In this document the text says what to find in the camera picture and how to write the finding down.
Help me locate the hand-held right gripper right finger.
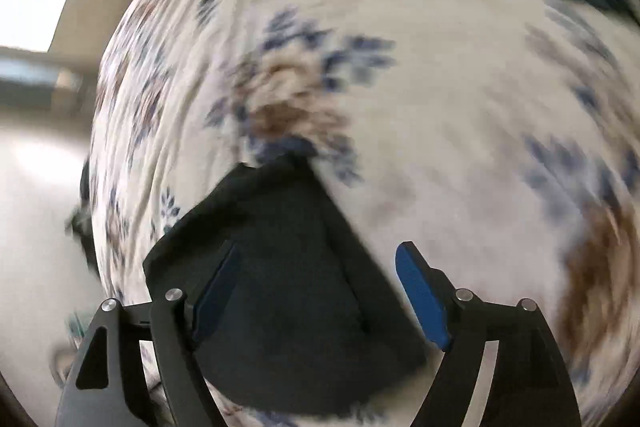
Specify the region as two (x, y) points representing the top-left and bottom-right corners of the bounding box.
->
(395, 241), (583, 427)

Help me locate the floral blanket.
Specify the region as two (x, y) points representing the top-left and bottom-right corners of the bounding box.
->
(87, 0), (640, 427)

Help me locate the dark striped sweater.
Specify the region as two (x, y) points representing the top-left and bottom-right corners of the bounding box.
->
(142, 154), (431, 418)

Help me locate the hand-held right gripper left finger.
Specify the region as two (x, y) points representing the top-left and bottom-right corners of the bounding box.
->
(54, 241), (240, 427)

